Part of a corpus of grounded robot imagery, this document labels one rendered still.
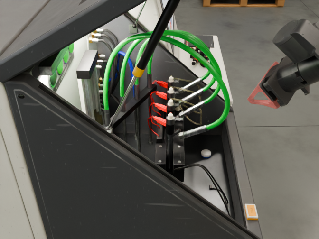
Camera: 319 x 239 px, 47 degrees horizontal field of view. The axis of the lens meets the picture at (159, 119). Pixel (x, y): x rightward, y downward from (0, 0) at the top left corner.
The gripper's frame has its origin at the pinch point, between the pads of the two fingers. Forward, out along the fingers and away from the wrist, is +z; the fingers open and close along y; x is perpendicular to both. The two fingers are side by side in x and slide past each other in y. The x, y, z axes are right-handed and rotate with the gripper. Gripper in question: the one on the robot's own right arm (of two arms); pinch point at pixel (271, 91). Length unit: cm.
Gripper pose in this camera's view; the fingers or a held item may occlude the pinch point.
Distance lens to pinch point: 113.3
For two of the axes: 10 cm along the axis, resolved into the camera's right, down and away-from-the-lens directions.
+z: -6.8, 4.6, 5.8
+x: -3.1, 5.4, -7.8
